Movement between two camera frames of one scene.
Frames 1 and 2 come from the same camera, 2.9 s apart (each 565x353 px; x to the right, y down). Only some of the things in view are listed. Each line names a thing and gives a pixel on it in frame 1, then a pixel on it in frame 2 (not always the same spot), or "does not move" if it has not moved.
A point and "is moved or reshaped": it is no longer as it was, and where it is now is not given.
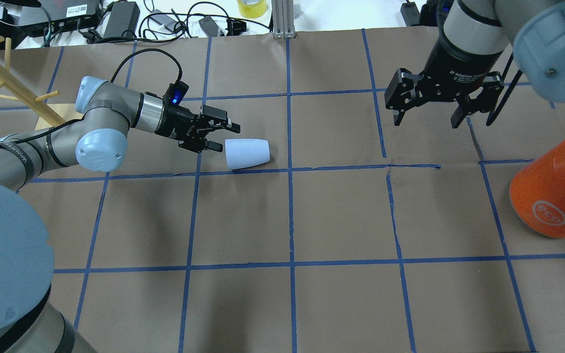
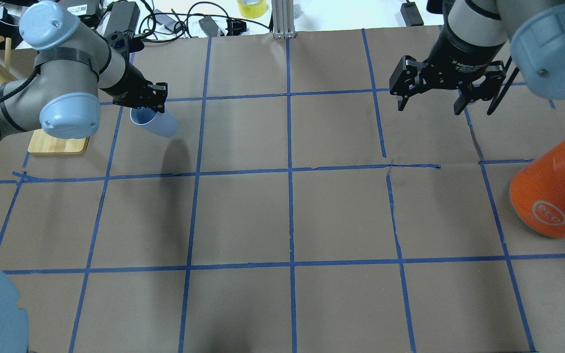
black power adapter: [123, 20] does not move
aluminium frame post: [283, 19] does not move
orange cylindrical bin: [555, 191] does not move
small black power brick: [411, 13] does not move
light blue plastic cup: [242, 153] is moved or reshaped
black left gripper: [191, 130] to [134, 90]
